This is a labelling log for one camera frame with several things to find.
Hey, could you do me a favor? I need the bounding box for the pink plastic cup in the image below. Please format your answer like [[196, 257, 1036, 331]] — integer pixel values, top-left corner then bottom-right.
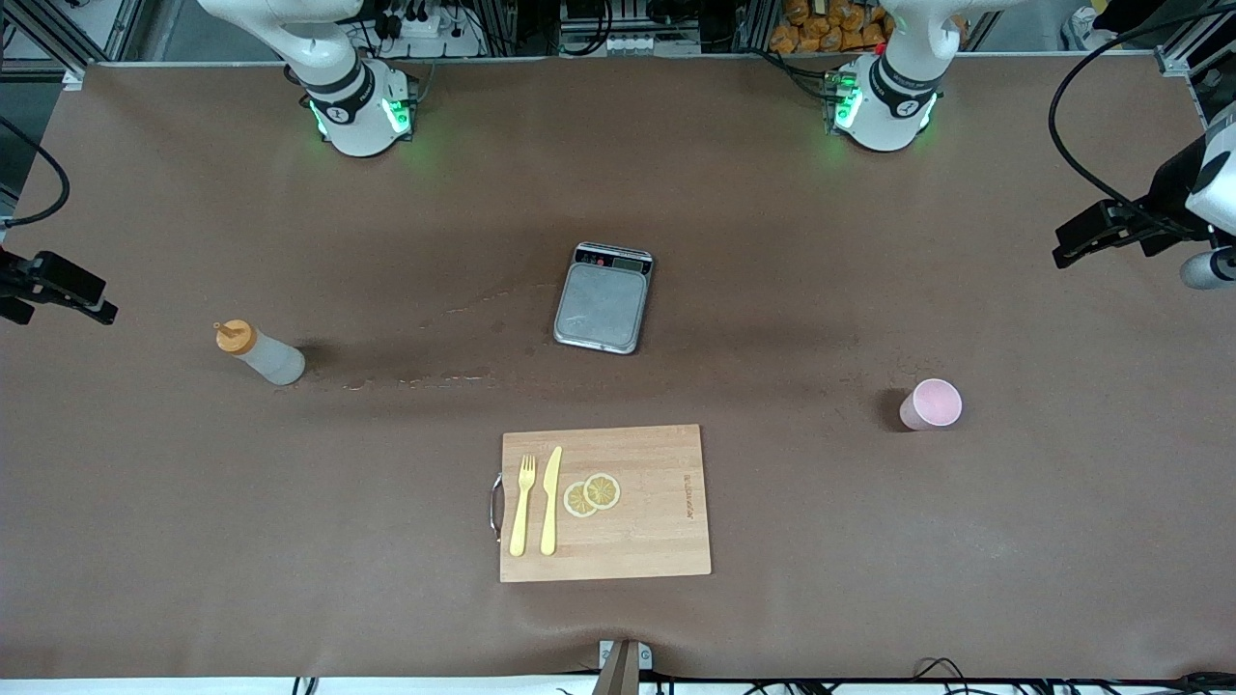
[[899, 378, 963, 432]]

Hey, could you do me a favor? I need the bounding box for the yellow plastic fork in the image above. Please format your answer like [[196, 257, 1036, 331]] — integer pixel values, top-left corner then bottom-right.
[[509, 455, 537, 558]]

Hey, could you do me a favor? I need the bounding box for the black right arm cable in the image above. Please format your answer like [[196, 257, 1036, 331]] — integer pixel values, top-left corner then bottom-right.
[[0, 116, 71, 230]]

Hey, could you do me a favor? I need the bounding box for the squeeze bottle orange cap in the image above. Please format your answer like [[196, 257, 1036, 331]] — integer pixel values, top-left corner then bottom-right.
[[214, 320, 306, 387]]

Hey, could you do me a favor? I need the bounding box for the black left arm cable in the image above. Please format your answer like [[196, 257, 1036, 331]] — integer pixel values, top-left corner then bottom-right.
[[1049, 8, 1236, 242]]

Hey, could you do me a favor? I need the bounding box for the brown table cover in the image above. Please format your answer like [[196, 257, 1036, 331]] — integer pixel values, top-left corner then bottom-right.
[[0, 53, 1236, 681]]

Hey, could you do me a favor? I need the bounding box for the pile of orange packets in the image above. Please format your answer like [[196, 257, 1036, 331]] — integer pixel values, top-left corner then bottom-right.
[[770, 0, 894, 55]]

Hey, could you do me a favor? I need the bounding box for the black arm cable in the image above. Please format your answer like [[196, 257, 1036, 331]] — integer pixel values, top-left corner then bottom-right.
[[1049, 8, 1236, 242], [0, 116, 71, 230]]

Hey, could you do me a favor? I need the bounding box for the white power strip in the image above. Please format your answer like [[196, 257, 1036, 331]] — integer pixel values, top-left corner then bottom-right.
[[570, 33, 667, 55], [372, 0, 484, 59]]

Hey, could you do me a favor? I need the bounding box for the yellow plastic knife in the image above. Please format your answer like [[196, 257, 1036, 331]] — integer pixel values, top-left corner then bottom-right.
[[540, 445, 563, 557]]

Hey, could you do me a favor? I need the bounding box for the wooden cutting board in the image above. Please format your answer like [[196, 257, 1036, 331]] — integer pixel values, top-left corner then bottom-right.
[[490, 424, 713, 584]]

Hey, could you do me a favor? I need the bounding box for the thick black cable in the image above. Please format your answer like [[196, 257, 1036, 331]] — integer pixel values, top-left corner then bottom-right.
[[1139, 671, 1236, 694]]

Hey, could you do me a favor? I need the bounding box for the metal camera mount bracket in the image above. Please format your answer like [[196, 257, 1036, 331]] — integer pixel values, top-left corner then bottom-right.
[[591, 639, 654, 695]]

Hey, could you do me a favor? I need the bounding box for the aluminium frame profile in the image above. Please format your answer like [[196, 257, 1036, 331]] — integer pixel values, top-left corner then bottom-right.
[[1154, 39, 1236, 126], [0, 0, 146, 93]]

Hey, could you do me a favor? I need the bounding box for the steel kitchen scale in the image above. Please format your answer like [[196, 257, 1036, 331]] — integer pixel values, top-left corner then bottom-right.
[[552, 241, 656, 356]]

